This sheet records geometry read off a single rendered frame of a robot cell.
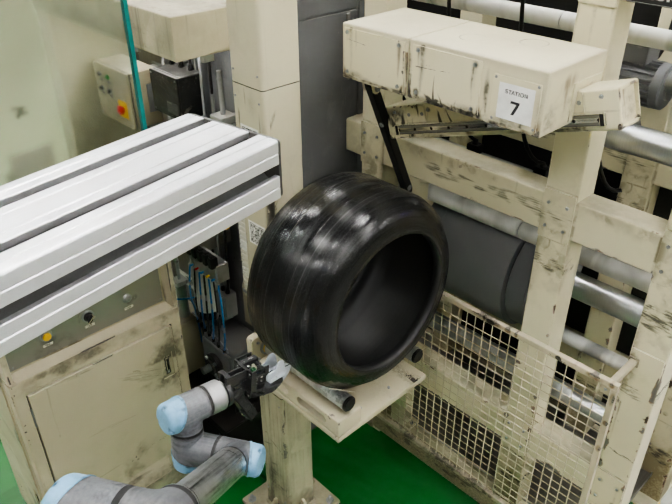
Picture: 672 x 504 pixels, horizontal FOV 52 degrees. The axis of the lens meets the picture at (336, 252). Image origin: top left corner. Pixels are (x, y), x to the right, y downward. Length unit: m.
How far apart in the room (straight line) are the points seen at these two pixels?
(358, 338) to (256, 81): 0.81
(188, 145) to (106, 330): 1.78
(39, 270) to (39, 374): 1.77
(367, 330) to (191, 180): 1.67
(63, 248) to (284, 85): 1.44
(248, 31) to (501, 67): 0.60
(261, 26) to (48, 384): 1.18
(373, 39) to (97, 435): 1.48
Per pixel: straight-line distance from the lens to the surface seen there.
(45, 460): 2.34
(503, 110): 1.58
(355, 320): 2.10
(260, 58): 1.72
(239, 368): 1.65
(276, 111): 1.78
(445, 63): 1.65
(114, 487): 1.30
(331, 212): 1.63
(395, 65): 1.75
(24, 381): 2.14
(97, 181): 0.44
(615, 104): 1.60
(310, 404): 1.94
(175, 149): 0.47
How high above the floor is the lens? 2.21
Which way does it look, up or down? 32 degrees down
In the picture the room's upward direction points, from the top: straight up
